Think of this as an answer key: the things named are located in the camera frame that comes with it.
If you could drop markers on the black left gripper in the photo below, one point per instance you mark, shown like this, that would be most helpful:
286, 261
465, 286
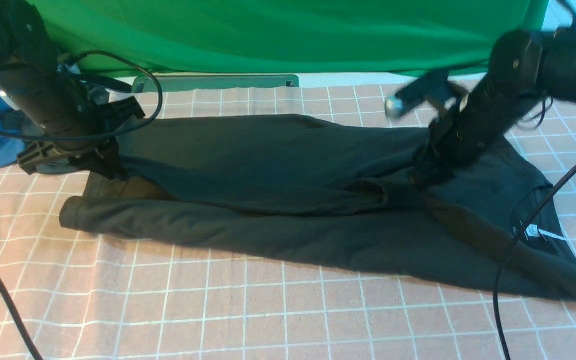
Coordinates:
96, 153

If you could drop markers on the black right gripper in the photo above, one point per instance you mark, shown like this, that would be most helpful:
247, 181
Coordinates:
459, 136

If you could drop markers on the gray long-sleeve top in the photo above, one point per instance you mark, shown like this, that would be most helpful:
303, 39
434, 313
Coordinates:
299, 189

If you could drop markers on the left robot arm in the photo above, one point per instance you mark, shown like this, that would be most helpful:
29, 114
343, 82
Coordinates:
22, 29

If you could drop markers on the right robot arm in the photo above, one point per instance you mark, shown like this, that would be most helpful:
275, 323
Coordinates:
524, 69

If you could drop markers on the green backdrop cloth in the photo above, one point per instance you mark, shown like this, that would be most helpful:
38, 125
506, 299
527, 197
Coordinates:
289, 36

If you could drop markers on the pink checkered tablecloth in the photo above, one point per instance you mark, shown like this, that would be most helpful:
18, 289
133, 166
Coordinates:
84, 297

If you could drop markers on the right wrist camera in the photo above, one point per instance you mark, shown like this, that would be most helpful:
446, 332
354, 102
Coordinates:
433, 88

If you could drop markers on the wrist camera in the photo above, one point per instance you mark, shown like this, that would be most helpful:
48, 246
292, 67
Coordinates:
433, 88
46, 83

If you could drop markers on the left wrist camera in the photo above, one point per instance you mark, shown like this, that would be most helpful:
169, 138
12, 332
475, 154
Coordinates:
46, 83

